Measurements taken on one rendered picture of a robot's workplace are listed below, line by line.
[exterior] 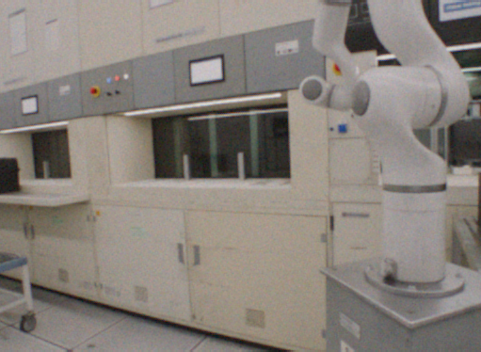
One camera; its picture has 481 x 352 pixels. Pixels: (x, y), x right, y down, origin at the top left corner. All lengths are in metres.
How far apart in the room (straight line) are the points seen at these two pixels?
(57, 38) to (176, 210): 1.42
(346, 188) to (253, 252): 0.54
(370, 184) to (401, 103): 0.84
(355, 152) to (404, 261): 0.81
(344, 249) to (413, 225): 0.85
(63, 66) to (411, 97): 2.20
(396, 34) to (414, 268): 0.45
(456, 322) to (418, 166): 0.28
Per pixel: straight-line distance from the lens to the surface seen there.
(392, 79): 0.67
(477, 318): 0.75
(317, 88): 1.05
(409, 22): 0.77
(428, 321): 0.65
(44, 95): 2.67
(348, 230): 1.51
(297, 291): 1.66
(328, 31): 1.03
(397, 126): 0.66
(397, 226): 0.72
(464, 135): 1.87
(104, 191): 2.23
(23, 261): 2.37
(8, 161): 2.94
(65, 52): 2.54
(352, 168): 1.47
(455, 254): 1.46
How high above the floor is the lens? 1.04
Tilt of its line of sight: 5 degrees down
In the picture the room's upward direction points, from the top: 3 degrees counter-clockwise
